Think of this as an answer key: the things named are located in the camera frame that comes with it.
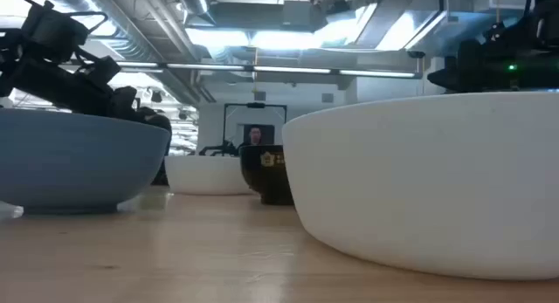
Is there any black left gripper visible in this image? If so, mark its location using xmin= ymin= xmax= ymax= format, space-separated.
xmin=12 ymin=49 xmax=143 ymax=121

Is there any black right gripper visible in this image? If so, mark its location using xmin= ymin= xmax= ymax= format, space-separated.
xmin=427 ymin=39 xmax=525 ymax=93

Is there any blue bowl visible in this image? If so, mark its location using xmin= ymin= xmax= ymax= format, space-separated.
xmin=0 ymin=107 xmax=171 ymax=216

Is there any white bowl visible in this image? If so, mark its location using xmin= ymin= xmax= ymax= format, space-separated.
xmin=164 ymin=155 xmax=254 ymax=196
xmin=281 ymin=91 xmax=559 ymax=281

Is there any person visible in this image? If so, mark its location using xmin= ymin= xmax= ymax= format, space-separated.
xmin=243 ymin=125 xmax=271 ymax=147

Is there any long ceiling light bar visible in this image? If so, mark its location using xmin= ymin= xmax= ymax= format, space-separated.
xmin=60 ymin=60 xmax=424 ymax=80

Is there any black bowl with red interior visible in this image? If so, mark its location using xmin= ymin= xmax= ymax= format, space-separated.
xmin=238 ymin=144 xmax=296 ymax=206

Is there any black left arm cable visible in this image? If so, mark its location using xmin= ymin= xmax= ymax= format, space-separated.
xmin=64 ymin=10 xmax=110 ymax=34

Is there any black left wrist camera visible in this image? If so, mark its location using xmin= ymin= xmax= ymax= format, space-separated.
xmin=20 ymin=0 xmax=91 ymax=55

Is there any black background station frame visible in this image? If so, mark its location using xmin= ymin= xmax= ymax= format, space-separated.
xmin=223 ymin=101 xmax=288 ymax=148

